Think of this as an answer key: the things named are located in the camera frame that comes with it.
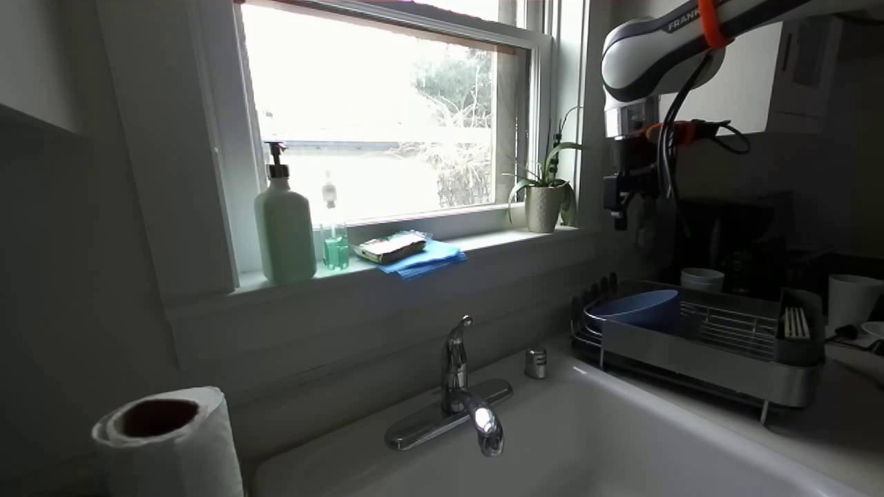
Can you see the small green glass bottle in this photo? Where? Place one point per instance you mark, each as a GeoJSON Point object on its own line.
{"type": "Point", "coordinates": [336, 250]}

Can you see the white mug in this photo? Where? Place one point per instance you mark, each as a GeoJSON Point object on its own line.
{"type": "Point", "coordinates": [852, 299]}

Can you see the blue bowl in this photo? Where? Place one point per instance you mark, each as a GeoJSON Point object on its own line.
{"type": "Point", "coordinates": [638, 308]}

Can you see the white framed window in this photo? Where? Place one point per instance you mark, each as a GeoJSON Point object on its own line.
{"type": "Point", "coordinates": [370, 112]}

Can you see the chrome sink faucet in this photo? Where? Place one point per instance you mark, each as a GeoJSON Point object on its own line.
{"type": "Point", "coordinates": [455, 368]}

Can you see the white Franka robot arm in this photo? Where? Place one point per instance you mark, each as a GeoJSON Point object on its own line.
{"type": "Point", "coordinates": [646, 56]}

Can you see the stainless steel dish rack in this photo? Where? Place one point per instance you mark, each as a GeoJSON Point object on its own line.
{"type": "Point", "coordinates": [701, 359]}

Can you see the potted orchid plant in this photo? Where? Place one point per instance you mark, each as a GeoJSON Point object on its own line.
{"type": "Point", "coordinates": [544, 208]}

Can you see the white paper towel roll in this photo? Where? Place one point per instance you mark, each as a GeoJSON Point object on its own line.
{"type": "Point", "coordinates": [185, 451]}

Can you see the white kitchen sink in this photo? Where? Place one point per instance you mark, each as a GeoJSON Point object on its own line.
{"type": "Point", "coordinates": [589, 422]}

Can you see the dark utensil holder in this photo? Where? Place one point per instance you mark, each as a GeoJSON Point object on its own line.
{"type": "Point", "coordinates": [799, 352]}

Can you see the pale teal cup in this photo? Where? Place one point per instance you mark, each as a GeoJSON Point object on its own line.
{"type": "Point", "coordinates": [703, 279]}

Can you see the green soap pump bottle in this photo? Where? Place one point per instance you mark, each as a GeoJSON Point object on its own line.
{"type": "Point", "coordinates": [285, 237]}

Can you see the white upper cabinet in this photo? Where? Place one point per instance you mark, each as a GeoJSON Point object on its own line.
{"type": "Point", "coordinates": [37, 63]}
{"type": "Point", "coordinates": [755, 85]}

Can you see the dark striped sponge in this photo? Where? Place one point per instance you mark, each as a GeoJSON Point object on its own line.
{"type": "Point", "coordinates": [390, 246]}

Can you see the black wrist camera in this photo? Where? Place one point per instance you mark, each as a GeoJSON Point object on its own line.
{"type": "Point", "coordinates": [691, 134]}

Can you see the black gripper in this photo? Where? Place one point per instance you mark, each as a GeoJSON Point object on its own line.
{"type": "Point", "coordinates": [638, 170]}

